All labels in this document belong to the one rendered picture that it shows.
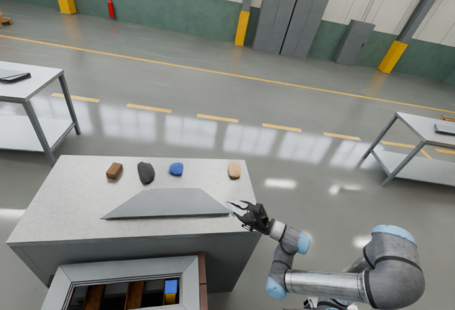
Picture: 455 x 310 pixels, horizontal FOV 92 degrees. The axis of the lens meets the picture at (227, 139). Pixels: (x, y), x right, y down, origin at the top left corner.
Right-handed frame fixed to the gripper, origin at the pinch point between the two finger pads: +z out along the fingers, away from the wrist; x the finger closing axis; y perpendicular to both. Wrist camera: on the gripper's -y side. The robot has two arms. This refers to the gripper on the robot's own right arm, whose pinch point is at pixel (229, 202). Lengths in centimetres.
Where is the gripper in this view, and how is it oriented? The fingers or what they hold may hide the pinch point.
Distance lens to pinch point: 98.0
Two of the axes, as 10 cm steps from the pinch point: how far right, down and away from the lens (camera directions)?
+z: -8.9, -3.9, 2.4
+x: 4.5, -6.0, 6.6
